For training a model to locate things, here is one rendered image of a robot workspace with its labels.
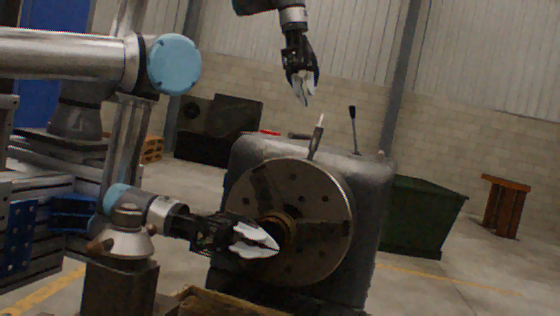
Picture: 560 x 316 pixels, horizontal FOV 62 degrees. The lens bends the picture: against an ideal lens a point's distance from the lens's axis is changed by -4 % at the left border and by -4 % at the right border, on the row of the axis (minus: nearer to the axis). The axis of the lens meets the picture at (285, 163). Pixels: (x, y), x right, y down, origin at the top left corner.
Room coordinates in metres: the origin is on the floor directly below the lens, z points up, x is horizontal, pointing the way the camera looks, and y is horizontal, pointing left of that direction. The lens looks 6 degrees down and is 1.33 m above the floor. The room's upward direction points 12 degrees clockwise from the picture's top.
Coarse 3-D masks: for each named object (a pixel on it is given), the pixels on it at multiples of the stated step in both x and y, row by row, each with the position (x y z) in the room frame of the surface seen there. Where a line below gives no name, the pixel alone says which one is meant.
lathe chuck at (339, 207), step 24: (288, 168) 1.14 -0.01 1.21; (312, 168) 1.13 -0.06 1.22; (240, 192) 1.17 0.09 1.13; (288, 192) 1.14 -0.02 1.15; (312, 192) 1.13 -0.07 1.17; (336, 192) 1.12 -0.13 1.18; (312, 216) 1.13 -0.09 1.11; (336, 216) 1.11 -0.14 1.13; (312, 240) 1.12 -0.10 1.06; (336, 240) 1.11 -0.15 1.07; (288, 264) 1.13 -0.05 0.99; (312, 264) 1.12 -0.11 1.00; (336, 264) 1.11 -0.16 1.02
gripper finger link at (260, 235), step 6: (234, 228) 0.90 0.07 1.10; (240, 228) 0.91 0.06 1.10; (246, 228) 0.91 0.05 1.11; (252, 228) 0.91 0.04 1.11; (258, 228) 0.91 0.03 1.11; (240, 234) 0.92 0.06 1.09; (246, 234) 0.88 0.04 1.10; (252, 234) 0.89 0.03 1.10; (258, 234) 0.90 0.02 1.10; (264, 234) 0.90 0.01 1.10; (258, 240) 0.91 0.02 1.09; (264, 240) 0.90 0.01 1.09; (270, 240) 0.90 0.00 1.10; (270, 246) 0.90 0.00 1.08; (276, 246) 0.90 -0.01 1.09
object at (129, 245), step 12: (108, 228) 0.59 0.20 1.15; (144, 228) 0.62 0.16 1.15; (96, 240) 0.58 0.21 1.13; (120, 240) 0.57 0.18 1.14; (132, 240) 0.58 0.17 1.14; (144, 240) 0.59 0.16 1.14; (108, 252) 0.57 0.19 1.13; (120, 252) 0.57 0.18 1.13; (132, 252) 0.57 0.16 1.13; (144, 252) 0.59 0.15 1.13
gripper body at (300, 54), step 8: (296, 24) 1.26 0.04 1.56; (304, 24) 1.29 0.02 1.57; (288, 32) 1.29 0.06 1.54; (296, 32) 1.28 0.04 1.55; (304, 32) 1.33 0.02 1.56; (288, 40) 1.28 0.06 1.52; (296, 40) 1.28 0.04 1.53; (288, 48) 1.26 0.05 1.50; (296, 48) 1.27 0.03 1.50; (304, 48) 1.27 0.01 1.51; (288, 56) 1.27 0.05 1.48; (296, 56) 1.27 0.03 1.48; (304, 56) 1.25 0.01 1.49; (312, 56) 1.31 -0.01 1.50; (288, 64) 1.27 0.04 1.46; (296, 64) 1.26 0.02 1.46; (304, 64) 1.25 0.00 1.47; (312, 64) 1.31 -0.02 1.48; (296, 72) 1.32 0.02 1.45
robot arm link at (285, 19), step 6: (282, 12) 1.29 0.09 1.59; (288, 12) 1.28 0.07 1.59; (294, 12) 1.28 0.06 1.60; (300, 12) 1.28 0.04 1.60; (306, 12) 1.30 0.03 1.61; (282, 18) 1.29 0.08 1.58; (288, 18) 1.28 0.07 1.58; (294, 18) 1.28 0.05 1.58; (300, 18) 1.28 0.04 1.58; (306, 18) 1.30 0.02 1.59; (282, 24) 1.29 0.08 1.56; (288, 24) 1.28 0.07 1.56
